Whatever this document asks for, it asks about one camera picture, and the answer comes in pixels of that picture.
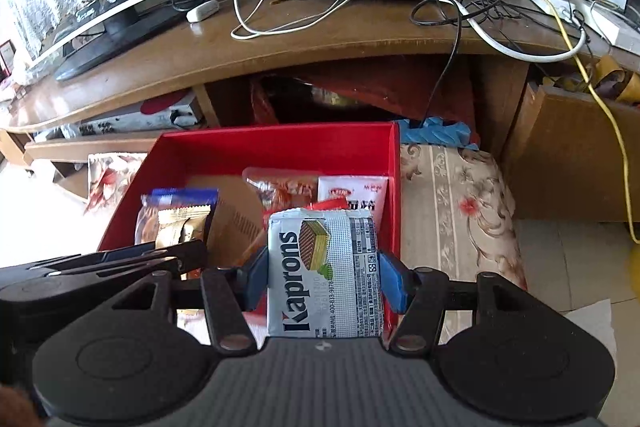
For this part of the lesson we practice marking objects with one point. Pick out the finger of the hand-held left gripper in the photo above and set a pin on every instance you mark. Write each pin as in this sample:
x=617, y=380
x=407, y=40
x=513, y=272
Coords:
x=125, y=269
x=192, y=254

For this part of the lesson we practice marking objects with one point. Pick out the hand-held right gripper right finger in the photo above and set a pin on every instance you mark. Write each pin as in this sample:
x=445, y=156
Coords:
x=392, y=281

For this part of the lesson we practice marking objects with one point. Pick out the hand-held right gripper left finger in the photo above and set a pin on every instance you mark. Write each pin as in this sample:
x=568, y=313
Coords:
x=257, y=272

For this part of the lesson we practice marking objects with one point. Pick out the gold snack packet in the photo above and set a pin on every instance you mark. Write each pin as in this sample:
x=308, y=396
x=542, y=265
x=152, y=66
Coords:
x=182, y=227

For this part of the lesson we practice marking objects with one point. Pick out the blue snack packet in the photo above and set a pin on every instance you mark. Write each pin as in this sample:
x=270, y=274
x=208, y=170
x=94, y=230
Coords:
x=185, y=197

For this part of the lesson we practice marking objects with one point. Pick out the silver wafer packet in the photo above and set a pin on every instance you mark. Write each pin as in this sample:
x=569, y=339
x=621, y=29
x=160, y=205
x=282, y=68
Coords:
x=325, y=277

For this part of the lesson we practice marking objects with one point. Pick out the white snack bag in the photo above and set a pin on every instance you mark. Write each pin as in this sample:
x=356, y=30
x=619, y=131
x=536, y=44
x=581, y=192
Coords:
x=350, y=192

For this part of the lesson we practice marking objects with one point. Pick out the red cardboard box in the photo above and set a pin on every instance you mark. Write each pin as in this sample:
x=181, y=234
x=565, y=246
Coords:
x=275, y=147

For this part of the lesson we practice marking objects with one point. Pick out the brown pastry clear packet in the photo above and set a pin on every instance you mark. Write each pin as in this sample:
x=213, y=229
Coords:
x=146, y=227

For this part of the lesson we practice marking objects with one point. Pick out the orange bread packet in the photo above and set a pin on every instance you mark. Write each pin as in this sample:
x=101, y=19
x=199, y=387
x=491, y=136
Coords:
x=280, y=189

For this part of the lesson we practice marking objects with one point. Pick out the red floral paper bag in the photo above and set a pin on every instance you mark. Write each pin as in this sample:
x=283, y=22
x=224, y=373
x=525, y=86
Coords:
x=110, y=182

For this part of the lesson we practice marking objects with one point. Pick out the silver disc player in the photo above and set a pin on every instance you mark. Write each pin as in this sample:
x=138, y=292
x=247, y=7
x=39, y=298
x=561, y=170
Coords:
x=130, y=122

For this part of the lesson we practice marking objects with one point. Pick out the blue cloth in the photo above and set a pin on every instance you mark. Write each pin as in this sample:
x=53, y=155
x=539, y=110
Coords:
x=435, y=134

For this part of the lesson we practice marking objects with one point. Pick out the red round disc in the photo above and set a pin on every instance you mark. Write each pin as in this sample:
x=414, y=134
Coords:
x=162, y=104

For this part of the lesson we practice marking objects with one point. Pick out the white paper sheet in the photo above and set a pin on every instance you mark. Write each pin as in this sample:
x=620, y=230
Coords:
x=590, y=324

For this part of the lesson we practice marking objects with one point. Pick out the wooden TV stand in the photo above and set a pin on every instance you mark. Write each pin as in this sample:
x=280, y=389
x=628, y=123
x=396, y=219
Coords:
x=300, y=57

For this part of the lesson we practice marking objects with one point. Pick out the brown wooden board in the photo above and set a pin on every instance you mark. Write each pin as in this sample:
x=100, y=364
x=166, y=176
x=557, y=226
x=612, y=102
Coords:
x=575, y=157

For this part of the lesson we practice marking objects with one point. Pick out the yellow round object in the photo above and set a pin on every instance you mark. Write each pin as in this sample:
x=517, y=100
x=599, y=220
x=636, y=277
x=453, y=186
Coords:
x=634, y=267

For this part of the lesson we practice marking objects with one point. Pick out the red framed picture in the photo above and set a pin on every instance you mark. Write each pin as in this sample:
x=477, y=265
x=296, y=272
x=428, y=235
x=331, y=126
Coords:
x=5, y=57

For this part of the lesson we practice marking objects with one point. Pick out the white power adapter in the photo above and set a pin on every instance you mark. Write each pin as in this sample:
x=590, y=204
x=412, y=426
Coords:
x=202, y=10

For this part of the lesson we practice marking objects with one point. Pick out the yellow paper roll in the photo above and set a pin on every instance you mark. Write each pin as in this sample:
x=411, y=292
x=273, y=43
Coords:
x=632, y=87
x=607, y=69

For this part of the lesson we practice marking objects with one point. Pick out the white power strip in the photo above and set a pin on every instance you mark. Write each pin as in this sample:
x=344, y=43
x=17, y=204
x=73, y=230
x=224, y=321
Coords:
x=555, y=4

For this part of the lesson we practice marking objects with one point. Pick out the white flat device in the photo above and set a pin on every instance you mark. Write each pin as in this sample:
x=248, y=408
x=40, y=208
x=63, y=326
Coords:
x=617, y=29

